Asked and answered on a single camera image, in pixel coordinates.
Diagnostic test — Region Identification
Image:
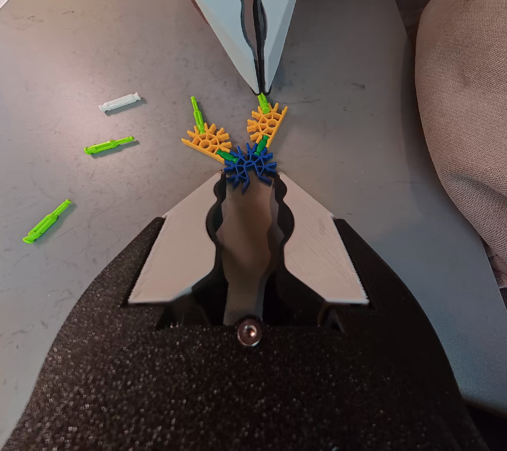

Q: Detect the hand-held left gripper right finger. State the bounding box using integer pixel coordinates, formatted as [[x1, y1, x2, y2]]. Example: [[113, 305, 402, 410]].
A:
[[261, 172, 369, 327]]

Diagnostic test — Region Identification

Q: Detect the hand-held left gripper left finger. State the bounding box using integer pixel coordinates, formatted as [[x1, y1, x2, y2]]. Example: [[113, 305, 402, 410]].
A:
[[129, 170, 229, 326]]

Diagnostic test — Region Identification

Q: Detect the orange fan connector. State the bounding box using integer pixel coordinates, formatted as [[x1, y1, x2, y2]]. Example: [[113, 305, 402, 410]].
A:
[[181, 123, 232, 164], [246, 103, 289, 148]]

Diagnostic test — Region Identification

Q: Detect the grey desk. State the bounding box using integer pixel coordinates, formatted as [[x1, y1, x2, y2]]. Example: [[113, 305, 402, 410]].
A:
[[0, 0, 507, 451]]

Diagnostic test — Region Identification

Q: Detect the white rod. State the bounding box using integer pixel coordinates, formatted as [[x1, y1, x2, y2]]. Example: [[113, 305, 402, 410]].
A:
[[98, 92, 142, 113]]

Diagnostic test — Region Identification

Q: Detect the person's beige garment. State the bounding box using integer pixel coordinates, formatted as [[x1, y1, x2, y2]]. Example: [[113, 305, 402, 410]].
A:
[[394, 0, 507, 301]]

